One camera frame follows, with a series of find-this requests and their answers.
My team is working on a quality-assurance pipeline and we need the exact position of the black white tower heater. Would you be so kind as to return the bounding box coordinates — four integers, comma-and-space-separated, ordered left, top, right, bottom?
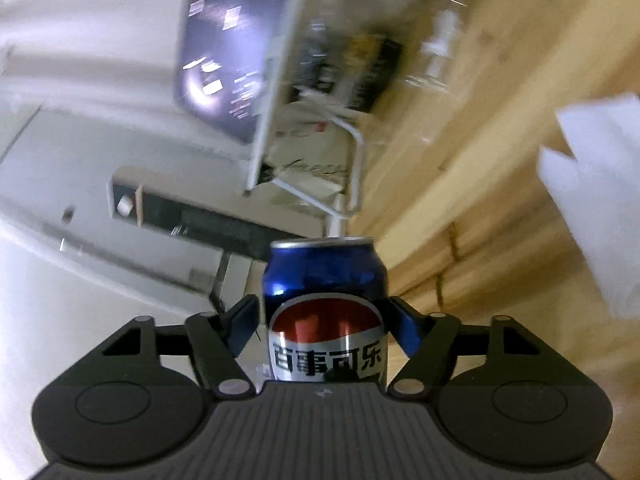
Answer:
111, 166, 323, 310

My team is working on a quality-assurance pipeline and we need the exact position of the white paper towel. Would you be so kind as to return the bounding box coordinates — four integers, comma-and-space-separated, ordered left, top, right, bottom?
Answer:
538, 93, 639, 318

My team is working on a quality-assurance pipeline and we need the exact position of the white folding lap table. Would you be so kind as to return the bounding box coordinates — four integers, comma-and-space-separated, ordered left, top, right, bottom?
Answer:
243, 0, 367, 220

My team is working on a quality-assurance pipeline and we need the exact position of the clear plastic wrapper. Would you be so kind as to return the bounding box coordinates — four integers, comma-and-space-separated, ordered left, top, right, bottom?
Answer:
405, 0, 468, 93

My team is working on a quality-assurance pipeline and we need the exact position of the blue Pepsi can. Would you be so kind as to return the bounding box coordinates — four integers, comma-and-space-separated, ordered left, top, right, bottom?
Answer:
262, 237, 388, 385

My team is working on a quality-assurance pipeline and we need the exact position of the tablet with dark screen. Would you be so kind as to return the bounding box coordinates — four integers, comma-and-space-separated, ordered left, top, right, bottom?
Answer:
174, 0, 288, 145

